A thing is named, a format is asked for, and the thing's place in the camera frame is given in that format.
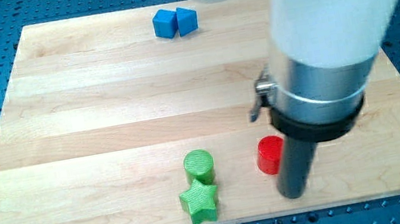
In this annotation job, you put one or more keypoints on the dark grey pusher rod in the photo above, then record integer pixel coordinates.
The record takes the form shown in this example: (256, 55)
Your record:
(295, 165)

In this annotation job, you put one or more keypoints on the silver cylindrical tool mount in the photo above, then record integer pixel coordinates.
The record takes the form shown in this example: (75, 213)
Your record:
(310, 103)

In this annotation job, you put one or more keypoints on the red cylinder block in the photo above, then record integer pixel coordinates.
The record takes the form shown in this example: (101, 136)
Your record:
(269, 154)

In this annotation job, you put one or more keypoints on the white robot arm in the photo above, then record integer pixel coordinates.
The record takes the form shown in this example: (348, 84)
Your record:
(320, 55)

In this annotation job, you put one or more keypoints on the green cylinder block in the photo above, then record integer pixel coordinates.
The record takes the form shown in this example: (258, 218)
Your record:
(199, 165)

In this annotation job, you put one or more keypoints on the green star block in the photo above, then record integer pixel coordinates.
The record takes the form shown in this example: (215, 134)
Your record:
(200, 202)

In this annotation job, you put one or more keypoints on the blue triangular prism block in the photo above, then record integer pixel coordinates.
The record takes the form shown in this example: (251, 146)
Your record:
(187, 21)

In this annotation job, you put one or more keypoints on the blue cube block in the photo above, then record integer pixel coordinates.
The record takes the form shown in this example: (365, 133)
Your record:
(165, 24)

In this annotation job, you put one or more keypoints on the light wooden board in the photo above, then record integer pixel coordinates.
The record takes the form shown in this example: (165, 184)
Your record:
(100, 112)

